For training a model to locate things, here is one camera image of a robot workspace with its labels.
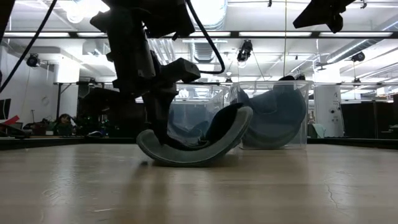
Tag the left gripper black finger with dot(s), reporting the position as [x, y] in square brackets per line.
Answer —
[157, 112]
[180, 71]

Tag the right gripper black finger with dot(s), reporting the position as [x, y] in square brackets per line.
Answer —
[336, 24]
[323, 11]

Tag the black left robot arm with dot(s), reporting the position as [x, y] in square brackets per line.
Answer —
[3, 9]

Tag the clear plastic bin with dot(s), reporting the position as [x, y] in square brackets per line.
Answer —
[264, 86]
[202, 93]

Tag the black ceiling spotlight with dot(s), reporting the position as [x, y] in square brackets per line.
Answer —
[358, 56]
[245, 49]
[32, 60]

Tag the black overhead light bar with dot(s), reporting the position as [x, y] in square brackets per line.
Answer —
[233, 34]

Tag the white pillar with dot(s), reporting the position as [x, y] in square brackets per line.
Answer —
[326, 105]

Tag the person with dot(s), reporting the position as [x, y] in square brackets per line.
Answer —
[63, 123]

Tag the black monitor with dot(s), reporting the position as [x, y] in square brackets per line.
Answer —
[4, 109]

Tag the silver ventilation duct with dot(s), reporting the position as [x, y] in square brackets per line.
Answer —
[217, 12]

